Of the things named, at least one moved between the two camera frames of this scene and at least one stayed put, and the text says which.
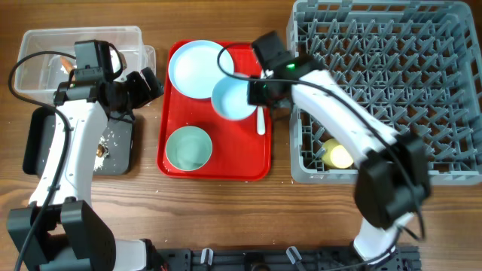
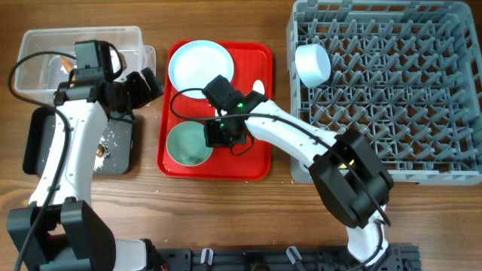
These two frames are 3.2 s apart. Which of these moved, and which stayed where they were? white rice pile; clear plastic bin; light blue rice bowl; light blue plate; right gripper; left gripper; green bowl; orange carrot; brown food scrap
Moved: green bowl; light blue rice bowl; right gripper
Stayed: light blue plate; clear plastic bin; orange carrot; left gripper; brown food scrap; white rice pile
